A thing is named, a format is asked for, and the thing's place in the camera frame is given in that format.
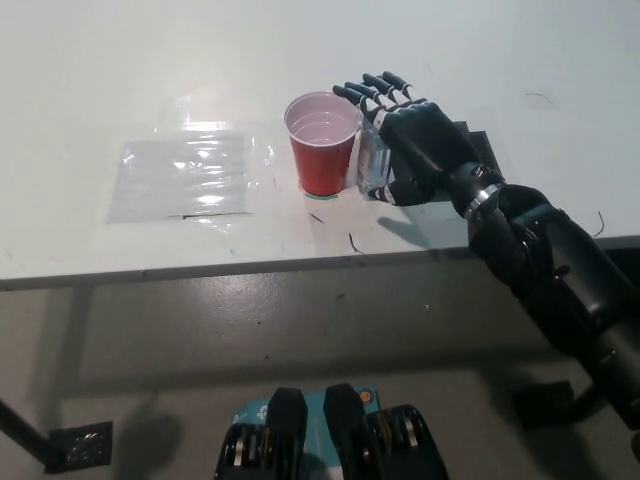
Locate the black table leg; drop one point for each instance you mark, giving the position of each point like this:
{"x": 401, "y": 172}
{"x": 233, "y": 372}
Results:
{"x": 590, "y": 402}
{"x": 20, "y": 427}

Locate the black teal robot torso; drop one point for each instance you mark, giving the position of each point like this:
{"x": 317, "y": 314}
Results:
{"x": 340, "y": 440}

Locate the black tape square patch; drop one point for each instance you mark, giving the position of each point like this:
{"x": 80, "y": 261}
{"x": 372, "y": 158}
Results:
{"x": 477, "y": 145}

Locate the clear plastic sheet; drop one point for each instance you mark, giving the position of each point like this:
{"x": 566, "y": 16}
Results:
{"x": 180, "y": 185}

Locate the red plastic cup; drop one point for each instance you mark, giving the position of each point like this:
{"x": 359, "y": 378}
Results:
{"x": 320, "y": 160}

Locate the clear soap bottle black pump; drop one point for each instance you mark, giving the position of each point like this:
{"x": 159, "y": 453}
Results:
{"x": 372, "y": 155}

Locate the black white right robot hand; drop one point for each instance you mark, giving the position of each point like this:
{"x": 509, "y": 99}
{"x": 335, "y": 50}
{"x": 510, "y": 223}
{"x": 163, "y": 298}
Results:
{"x": 430, "y": 140}

